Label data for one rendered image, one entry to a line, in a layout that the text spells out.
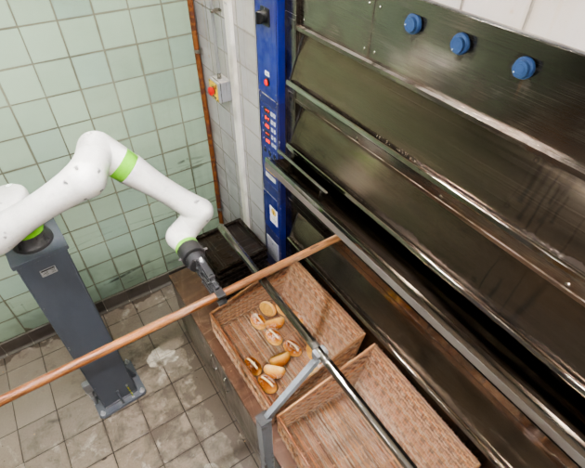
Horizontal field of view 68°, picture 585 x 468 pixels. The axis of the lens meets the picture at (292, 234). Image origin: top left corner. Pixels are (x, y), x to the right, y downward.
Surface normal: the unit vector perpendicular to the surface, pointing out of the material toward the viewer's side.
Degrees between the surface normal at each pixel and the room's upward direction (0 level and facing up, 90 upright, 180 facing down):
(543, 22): 90
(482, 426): 70
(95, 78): 90
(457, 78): 90
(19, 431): 0
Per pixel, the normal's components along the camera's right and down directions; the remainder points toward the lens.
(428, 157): -0.78, 0.10
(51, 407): 0.00, -0.73
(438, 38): -0.84, 0.37
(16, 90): 0.55, 0.58
